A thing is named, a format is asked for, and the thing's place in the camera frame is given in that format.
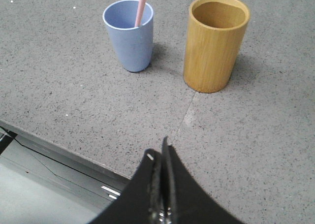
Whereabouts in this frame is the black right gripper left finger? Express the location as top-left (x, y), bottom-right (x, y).
top-left (92, 149), bottom-right (161, 224)

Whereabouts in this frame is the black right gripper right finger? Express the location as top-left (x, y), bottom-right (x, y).
top-left (161, 137), bottom-right (242, 224)

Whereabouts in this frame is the blue plastic cup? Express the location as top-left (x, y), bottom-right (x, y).
top-left (103, 0), bottom-right (154, 72)

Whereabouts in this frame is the pink chopstick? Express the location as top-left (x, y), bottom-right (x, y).
top-left (134, 0), bottom-right (147, 27)

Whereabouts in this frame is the bamboo cylindrical holder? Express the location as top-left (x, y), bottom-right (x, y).
top-left (183, 0), bottom-right (251, 93)

